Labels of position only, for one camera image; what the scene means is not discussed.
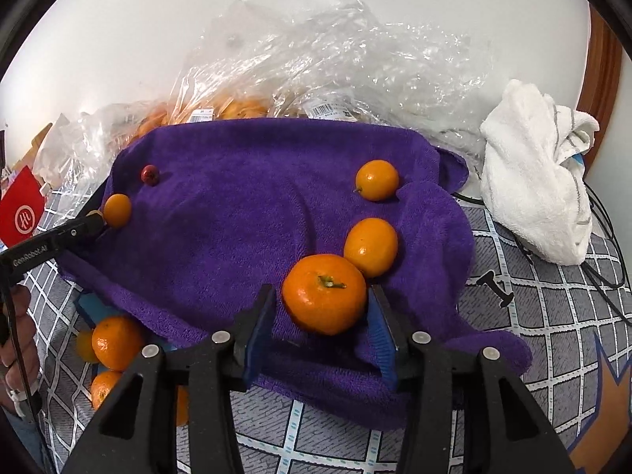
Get small yellowish fruit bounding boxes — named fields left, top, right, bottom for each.
left=75, top=330, right=100, bottom=363

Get purple towel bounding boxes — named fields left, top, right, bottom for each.
left=56, top=118, right=534, bottom=430

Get white towel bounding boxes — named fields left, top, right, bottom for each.
left=480, top=79, right=600, bottom=266

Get person's left hand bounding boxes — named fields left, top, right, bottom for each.
left=0, top=284, right=44, bottom=423

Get white plastic bag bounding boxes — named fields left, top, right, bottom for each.
left=37, top=113, right=85, bottom=183

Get black cables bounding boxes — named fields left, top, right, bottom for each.
left=454, top=178, right=632, bottom=329

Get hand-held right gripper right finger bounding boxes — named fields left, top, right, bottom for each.
left=368, top=284, right=576, bottom=474

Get large clear plastic bag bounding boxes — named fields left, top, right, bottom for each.
left=168, top=0, right=495, bottom=159

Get small black clip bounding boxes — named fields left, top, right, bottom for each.
left=476, top=271, right=514, bottom=309

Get red paper bag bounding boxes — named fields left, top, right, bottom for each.
left=0, top=165, right=46, bottom=248

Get brown wooden door frame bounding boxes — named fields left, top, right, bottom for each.
left=575, top=2, right=624, bottom=169

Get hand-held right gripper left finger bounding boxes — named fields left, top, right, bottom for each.
left=59, top=284, right=277, bottom=474

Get crumpled clear plastic bag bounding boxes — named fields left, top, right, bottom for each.
left=69, top=101, right=169, bottom=193

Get large orange mandarin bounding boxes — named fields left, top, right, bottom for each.
left=281, top=253, right=369, bottom=337

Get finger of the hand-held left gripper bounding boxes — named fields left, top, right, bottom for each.
left=49, top=212, right=105, bottom=246

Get bagged oranges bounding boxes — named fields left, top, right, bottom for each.
left=133, top=94, right=272, bottom=134

